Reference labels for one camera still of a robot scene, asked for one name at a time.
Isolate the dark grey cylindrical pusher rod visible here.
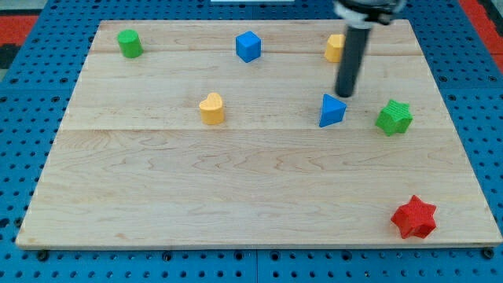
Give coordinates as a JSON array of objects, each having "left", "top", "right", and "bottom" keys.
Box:
[{"left": 335, "top": 26, "right": 370, "bottom": 97}]

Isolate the blue triangle block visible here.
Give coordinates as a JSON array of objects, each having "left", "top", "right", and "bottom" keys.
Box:
[{"left": 318, "top": 94, "right": 347, "bottom": 127}]

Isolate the green star block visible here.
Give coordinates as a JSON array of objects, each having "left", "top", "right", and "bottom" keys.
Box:
[{"left": 375, "top": 99, "right": 413, "bottom": 136}]

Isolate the red star block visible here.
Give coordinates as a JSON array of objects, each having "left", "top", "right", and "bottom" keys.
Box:
[{"left": 391, "top": 195, "right": 436, "bottom": 239}]

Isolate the yellow rounded block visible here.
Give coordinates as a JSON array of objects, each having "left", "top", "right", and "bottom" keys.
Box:
[{"left": 324, "top": 34, "right": 346, "bottom": 63}]

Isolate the blue cube block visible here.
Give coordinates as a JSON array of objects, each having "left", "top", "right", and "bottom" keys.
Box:
[{"left": 235, "top": 31, "right": 262, "bottom": 63}]

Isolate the yellow heart block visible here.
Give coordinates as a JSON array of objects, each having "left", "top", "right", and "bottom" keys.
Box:
[{"left": 199, "top": 92, "right": 225, "bottom": 125}]

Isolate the light wooden board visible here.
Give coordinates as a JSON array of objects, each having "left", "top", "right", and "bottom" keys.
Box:
[{"left": 16, "top": 20, "right": 502, "bottom": 250}]

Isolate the green cylinder block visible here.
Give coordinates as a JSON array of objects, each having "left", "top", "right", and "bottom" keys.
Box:
[{"left": 117, "top": 29, "right": 143, "bottom": 58}]

